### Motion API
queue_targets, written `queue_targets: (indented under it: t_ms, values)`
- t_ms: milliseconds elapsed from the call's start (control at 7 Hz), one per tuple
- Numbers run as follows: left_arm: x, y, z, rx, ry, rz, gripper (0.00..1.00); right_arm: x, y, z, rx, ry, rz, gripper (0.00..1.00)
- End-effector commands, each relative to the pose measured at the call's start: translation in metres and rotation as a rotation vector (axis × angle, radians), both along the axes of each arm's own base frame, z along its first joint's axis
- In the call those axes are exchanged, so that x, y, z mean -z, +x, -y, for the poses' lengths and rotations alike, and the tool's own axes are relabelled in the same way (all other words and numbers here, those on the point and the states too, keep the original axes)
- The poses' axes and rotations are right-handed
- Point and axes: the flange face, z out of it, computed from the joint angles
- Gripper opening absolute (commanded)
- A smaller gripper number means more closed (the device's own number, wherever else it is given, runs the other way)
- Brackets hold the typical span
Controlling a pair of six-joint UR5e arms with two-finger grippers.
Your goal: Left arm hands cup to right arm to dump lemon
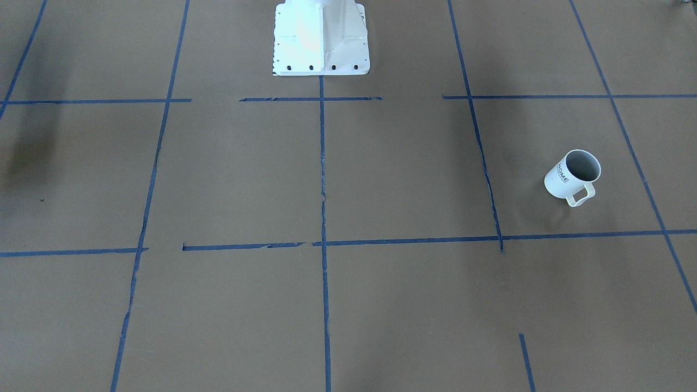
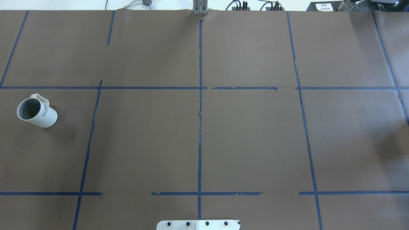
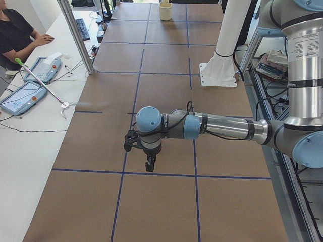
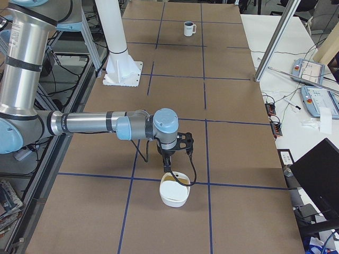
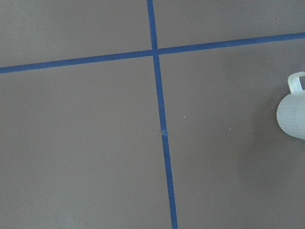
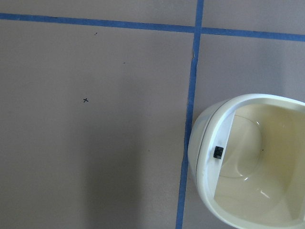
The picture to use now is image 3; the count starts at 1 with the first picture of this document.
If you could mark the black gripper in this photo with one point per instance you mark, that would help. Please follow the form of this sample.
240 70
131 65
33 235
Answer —
151 153

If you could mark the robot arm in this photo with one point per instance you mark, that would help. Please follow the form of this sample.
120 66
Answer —
299 136

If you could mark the person's hand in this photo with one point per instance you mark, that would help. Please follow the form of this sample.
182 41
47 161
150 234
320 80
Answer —
43 40

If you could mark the reacher grabber tool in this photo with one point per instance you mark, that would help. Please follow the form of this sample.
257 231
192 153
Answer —
64 105

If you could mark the upper teach pendant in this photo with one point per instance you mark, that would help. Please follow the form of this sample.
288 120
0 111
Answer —
45 72

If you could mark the teach pendant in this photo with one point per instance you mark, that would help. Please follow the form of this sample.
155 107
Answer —
45 72
24 98

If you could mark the lower teach pendant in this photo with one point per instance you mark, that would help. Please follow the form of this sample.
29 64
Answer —
24 98

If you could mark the cream cylindrical bin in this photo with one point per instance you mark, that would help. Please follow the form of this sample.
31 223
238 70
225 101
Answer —
165 10

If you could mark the black keyboard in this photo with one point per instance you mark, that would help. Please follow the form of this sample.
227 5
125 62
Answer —
82 29

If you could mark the stack of books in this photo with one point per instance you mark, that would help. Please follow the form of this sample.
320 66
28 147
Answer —
272 64

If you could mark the person in black shirt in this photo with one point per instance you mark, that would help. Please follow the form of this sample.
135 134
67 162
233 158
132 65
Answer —
17 38

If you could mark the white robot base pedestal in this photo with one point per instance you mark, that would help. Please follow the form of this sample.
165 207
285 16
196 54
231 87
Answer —
219 71

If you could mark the aluminium frame post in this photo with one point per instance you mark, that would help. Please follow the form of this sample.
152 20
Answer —
69 17

